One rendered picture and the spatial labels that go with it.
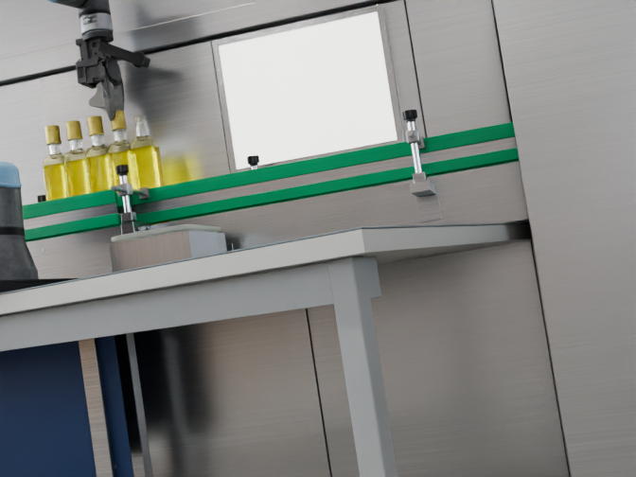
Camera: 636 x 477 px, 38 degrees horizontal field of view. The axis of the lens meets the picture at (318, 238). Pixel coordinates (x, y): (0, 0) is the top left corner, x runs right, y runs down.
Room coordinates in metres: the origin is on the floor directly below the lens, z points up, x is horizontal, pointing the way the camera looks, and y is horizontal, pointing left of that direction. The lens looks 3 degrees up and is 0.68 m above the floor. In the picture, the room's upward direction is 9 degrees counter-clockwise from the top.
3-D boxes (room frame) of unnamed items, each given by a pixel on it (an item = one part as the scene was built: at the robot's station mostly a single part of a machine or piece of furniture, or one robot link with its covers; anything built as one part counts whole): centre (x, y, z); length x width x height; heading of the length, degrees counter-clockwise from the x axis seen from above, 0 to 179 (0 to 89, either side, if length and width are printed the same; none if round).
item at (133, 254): (1.94, 0.30, 0.79); 0.27 x 0.17 x 0.08; 167
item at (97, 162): (2.18, 0.48, 0.99); 0.06 x 0.06 x 0.21; 79
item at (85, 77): (2.18, 0.45, 1.29); 0.09 x 0.08 x 0.12; 77
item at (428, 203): (1.90, -0.23, 0.90); 0.17 x 0.05 x 0.23; 167
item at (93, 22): (2.17, 0.45, 1.37); 0.08 x 0.08 x 0.05
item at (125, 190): (2.04, 0.40, 0.95); 0.17 x 0.03 x 0.12; 167
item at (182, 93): (2.26, 0.20, 1.15); 0.90 x 0.03 x 0.34; 77
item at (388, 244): (2.26, 0.28, 0.73); 1.58 x 1.52 x 0.04; 62
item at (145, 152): (2.16, 0.37, 0.99); 0.06 x 0.06 x 0.21; 78
